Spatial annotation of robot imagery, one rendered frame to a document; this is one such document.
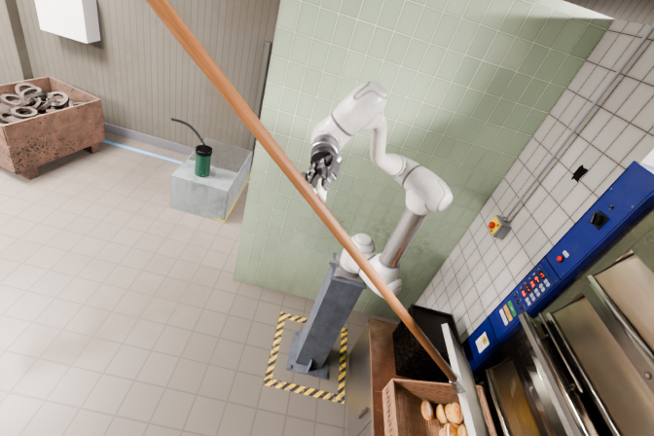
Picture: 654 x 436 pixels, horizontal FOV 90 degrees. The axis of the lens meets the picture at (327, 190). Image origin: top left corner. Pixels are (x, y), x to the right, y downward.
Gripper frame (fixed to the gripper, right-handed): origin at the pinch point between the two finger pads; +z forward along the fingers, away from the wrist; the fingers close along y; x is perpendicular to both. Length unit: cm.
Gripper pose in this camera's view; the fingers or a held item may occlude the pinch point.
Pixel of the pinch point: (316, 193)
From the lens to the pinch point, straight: 82.7
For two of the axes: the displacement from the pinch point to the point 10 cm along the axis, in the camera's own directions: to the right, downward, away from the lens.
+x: -5.4, -7.2, -4.3
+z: -0.8, 5.5, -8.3
